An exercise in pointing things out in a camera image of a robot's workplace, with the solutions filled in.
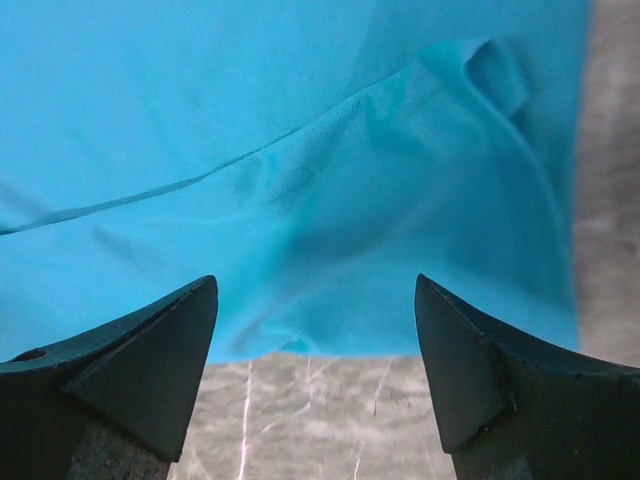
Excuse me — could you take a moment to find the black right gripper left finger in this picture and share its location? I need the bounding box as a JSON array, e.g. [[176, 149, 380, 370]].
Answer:
[[1, 275, 218, 479]]

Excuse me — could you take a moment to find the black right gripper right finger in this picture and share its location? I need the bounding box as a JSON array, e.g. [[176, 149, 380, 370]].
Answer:
[[415, 276, 639, 480]]

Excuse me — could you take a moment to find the teal t shirt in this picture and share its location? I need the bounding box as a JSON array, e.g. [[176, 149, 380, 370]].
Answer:
[[1, 1, 590, 363]]

